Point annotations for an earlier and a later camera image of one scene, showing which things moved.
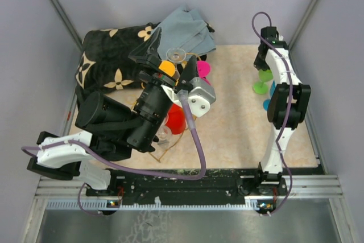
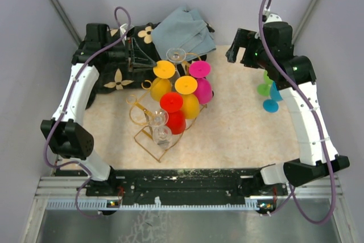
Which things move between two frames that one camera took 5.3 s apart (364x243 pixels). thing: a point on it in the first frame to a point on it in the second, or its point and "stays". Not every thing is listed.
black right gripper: (259, 65) to (244, 38)
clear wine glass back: (176, 56) stays
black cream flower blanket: (104, 64) stays
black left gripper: (148, 54) to (139, 58)
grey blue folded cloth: (186, 30) stays
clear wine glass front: (164, 134) stays
